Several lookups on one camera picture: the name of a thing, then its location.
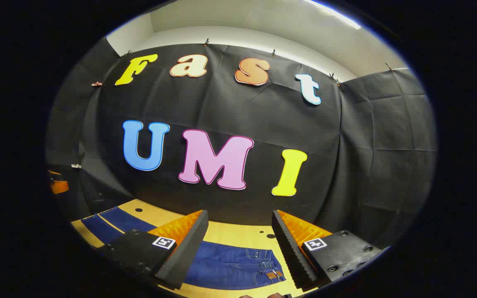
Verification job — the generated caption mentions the black backdrop cloth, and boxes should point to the black backdrop cloth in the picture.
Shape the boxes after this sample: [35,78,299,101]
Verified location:
[46,37,438,249]

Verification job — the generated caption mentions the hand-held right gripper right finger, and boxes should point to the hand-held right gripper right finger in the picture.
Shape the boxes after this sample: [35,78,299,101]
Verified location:
[272,209,389,290]

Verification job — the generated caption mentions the blue denim jeans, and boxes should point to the blue denim jeans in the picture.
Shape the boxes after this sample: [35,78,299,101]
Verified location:
[81,207,287,290]

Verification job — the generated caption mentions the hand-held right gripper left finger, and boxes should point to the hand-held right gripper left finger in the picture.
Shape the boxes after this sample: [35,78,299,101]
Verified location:
[97,210,209,290]

